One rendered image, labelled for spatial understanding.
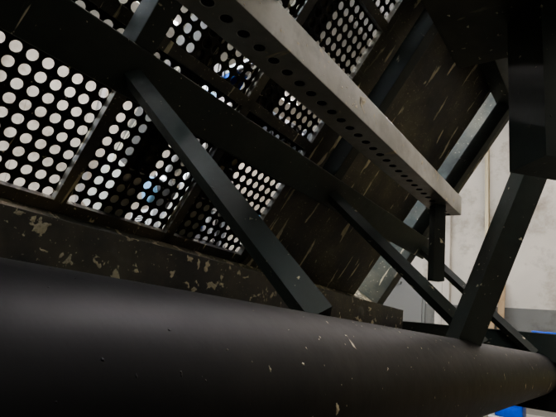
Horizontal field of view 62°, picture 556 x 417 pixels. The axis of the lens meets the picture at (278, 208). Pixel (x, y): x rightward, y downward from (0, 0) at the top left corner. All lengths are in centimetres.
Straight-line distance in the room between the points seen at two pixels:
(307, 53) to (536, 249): 998
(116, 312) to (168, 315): 3
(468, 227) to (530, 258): 137
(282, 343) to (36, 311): 16
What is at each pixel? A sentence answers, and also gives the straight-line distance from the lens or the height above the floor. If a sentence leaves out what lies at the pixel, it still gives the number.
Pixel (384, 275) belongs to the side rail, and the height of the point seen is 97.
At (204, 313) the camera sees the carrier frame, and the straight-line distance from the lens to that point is 27.
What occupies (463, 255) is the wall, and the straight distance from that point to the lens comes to 1077.
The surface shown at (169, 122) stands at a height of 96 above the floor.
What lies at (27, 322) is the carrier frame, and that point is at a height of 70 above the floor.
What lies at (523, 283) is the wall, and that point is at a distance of 1036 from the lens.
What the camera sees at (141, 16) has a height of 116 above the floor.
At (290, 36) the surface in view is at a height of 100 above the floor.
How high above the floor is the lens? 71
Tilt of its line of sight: 14 degrees up
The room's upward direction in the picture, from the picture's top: 7 degrees clockwise
